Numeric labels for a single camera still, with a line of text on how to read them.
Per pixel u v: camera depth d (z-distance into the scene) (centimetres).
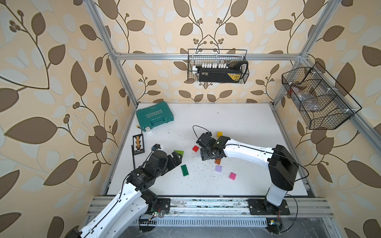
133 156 92
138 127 105
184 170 87
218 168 86
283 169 45
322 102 73
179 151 94
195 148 94
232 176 83
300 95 73
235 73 83
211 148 62
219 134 101
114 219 45
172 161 68
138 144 96
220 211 74
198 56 91
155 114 108
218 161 89
